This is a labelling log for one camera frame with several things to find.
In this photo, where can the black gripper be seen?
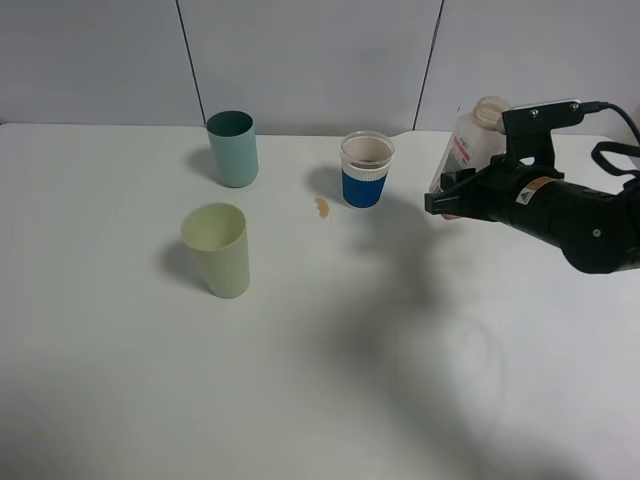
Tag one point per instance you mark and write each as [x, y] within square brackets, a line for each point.
[524, 197]

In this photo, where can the clear plastic drink bottle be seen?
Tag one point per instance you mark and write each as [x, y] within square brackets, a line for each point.
[475, 139]

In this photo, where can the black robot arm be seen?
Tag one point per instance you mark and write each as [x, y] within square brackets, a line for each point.
[597, 232]

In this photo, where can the clear cup with blue sleeve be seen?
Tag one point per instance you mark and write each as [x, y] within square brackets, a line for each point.
[366, 158]

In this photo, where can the brown drink spill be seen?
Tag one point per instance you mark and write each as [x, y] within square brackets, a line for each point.
[322, 207]

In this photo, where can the teal plastic cup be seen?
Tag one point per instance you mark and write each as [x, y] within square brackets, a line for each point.
[233, 143]

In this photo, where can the light green plastic cup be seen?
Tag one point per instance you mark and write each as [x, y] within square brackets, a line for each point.
[216, 235]

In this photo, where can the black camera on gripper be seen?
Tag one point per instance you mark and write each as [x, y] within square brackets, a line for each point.
[528, 129]

